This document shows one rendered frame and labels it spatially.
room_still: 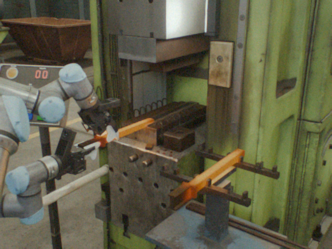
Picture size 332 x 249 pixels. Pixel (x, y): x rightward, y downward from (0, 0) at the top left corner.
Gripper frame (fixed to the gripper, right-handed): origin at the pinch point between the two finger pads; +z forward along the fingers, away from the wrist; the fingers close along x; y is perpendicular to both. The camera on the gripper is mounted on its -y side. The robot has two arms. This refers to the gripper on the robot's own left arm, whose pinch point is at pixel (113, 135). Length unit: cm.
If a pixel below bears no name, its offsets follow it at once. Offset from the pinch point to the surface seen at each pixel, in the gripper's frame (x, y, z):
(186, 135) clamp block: 19.5, -18.4, 13.3
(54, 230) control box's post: -57, 29, 66
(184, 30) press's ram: 13, -45, -19
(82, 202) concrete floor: -102, -10, 120
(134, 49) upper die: -3.0, -30.8, -18.5
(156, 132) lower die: 7.7, -14.5, 10.9
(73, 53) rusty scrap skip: -521, -339, 277
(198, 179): 46.3, 10.6, -6.5
